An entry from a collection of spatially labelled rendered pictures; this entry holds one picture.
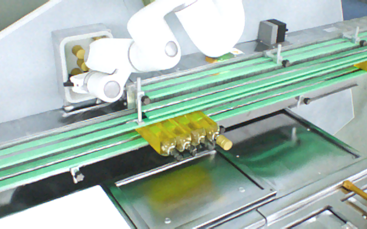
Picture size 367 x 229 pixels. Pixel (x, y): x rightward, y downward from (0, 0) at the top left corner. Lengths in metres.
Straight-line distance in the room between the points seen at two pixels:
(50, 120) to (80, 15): 0.36
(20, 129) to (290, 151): 0.99
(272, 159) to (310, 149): 0.17
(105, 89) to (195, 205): 0.47
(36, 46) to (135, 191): 0.56
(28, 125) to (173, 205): 0.53
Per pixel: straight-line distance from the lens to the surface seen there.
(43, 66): 1.50
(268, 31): 1.88
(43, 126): 1.48
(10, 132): 1.48
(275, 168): 1.66
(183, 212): 1.39
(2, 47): 1.45
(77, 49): 1.46
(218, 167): 1.57
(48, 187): 1.58
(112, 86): 1.23
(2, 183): 1.42
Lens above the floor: 2.10
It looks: 47 degrees down
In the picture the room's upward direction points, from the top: 129 degrees clockwise
